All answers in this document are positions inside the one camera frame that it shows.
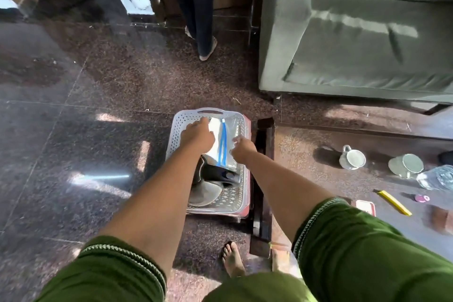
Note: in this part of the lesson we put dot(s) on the clear plastic bag blue zip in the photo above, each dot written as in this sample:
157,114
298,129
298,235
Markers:
226,135

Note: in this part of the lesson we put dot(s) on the black mesh cup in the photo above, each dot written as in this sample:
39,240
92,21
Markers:
446,158

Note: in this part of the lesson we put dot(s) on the person's right hand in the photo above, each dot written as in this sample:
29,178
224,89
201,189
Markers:
244,149

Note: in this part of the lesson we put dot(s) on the red plastic stool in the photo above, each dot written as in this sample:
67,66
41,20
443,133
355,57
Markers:
249,124

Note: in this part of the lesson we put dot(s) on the person's green garment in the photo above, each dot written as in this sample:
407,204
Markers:
354,259

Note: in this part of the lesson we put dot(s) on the yellow stick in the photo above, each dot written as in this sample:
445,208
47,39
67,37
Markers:
393,202

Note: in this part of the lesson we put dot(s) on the pink lidded box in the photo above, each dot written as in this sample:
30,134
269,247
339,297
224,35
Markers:
365,207

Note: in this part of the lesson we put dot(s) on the tall white mug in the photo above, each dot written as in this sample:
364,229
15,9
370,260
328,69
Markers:
407,165

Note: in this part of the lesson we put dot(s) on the person's left hand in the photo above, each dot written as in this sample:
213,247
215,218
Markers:
198,137

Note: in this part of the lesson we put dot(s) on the clear glass tumbler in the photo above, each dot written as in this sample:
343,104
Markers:
439,178

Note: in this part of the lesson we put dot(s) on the person's left forearm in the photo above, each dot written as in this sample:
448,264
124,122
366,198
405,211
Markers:
155,206

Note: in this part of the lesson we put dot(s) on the pink bottle cap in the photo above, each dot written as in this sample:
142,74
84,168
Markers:
422,198

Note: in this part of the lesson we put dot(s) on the white perforated plastic basket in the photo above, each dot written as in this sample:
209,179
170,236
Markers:
175,135

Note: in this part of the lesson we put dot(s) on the person's right forearm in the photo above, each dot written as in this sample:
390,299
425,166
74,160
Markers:
286,192

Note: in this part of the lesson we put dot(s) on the dark wooden coffee table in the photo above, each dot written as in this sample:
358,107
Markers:
301,149

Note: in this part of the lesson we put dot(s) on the grey-green loveseat sofa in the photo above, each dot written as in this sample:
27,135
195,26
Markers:
354,47

